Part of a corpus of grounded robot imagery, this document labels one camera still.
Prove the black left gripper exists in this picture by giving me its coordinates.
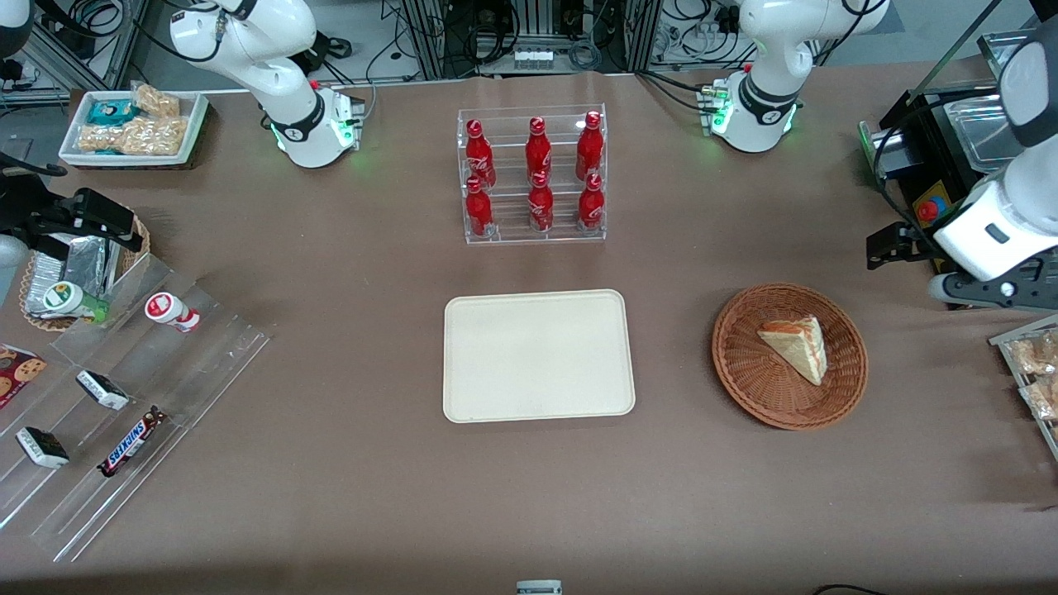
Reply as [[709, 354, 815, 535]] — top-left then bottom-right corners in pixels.
[[866, 221, 1058, 313]]

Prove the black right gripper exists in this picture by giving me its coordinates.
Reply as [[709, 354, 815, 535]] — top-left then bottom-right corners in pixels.
[[0, 153, 144, 308]]

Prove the triangular sandwich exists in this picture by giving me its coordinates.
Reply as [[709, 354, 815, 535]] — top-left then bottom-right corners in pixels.
[[757, 316, 828, 388]]

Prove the wicker basket with foil packets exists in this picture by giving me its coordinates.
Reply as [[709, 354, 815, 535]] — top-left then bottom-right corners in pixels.
[[18, 213, 153, 334]]

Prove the white rectangular snack tray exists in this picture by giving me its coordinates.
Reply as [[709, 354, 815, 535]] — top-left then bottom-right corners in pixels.
[[59, 88, 211, 169]]

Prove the brown round wicker basket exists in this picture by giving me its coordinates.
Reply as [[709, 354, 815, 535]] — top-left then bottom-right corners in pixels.
[[712, 283, 870, 431]]

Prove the shiny metal tray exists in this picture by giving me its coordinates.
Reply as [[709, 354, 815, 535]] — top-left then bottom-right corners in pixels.
[[977, 29, 1044, 83]]

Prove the cream rectangular serving tray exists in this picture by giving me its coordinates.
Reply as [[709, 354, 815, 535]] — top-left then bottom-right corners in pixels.
[[443, 288, 636, 425]]

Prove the silver foil packet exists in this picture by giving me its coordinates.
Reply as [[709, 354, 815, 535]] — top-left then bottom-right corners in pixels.
[[23, 250, 69, 317], [60, 233, 126, 300]]

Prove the green cap yogurt bottle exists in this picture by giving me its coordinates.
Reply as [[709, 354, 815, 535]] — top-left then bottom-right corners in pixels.
[[41, 280, 110, 325]]

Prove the large rice cracker pack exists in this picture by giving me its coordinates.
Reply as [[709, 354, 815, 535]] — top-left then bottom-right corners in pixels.
[[76, 115, 190, 158]]

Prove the black food warmer machine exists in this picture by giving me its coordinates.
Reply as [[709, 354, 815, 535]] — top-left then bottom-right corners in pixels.
[[858, 83, 1026, 278]]

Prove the red cap yogurt bottle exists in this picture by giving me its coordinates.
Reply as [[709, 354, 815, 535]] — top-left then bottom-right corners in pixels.
[[145, 292, 202, 334]]

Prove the teal snack packet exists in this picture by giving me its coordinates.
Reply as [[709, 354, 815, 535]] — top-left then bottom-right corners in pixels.
[[86, 98, 142, 127]]

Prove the small rice cracker pack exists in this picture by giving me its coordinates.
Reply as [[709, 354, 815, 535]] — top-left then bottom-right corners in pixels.
[[131, 82, 182, 119]]

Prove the clear lidded food container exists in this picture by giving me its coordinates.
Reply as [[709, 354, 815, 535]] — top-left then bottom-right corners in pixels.
[[944, 93, 1030, 175]]

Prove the clear acrylic stepped display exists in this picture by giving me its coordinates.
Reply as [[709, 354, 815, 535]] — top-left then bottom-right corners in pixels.
[[0, 251, 273, 564]]

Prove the black white small snack bar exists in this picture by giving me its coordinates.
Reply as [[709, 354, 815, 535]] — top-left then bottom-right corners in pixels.
[[75, 369, 131, 412], [16, 426, 71, 469]]

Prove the chocolate chip cookie packet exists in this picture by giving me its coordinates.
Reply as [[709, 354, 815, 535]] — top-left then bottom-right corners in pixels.
[[0, 344, 48, 411]]

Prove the clear wrapped pastry pack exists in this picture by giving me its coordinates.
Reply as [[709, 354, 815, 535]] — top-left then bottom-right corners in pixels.
[[1020, 376, 1058, 423], [1009, 330, 1058, 378]]

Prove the thin metal rod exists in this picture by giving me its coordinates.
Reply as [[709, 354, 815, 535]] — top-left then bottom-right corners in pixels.
[[908, 0, 1003, 105]]

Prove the Snickers chocolate bar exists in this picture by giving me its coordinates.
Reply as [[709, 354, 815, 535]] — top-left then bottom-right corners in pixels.
[[97, 406, 167, 478]]

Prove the red cola bottle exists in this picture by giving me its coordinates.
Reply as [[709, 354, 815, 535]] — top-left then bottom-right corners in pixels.
[[527, 171, 555, 234], [575, 111, 606, 182], [464, 176, 495, 239], [465, 119, 498, 190], [525, 117, 554, 185], [577, 173, 606, 232]]

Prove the clear acrylic bottle rack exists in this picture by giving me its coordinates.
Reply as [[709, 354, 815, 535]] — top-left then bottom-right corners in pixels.
[[456, 104, 608, 245]]

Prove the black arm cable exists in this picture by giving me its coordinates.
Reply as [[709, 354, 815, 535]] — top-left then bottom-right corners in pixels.
[[871, 87, 1027, 242]]

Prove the wire tray with snacks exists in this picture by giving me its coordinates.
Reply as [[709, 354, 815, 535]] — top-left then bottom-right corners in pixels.
[[989, 313, 1058, 463]]

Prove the aluminium frame rack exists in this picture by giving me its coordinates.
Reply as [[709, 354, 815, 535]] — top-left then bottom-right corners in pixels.
[[400, 0, 664, 81]]

